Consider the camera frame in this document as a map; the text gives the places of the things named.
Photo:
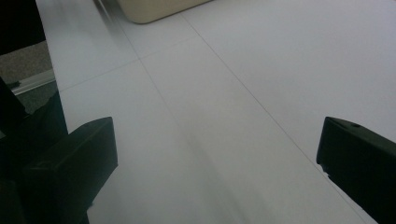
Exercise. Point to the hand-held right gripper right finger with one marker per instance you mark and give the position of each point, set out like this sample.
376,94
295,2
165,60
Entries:
364,168

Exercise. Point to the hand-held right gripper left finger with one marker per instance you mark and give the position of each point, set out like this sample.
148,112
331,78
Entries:
71,174

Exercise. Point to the beige plastic storage basket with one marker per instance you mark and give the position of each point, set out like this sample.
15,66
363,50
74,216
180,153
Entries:
155,9

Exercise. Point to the black curtain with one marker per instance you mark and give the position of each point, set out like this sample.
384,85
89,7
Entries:
18,21

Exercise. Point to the aluminium rail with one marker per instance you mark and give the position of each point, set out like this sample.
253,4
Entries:
34,81

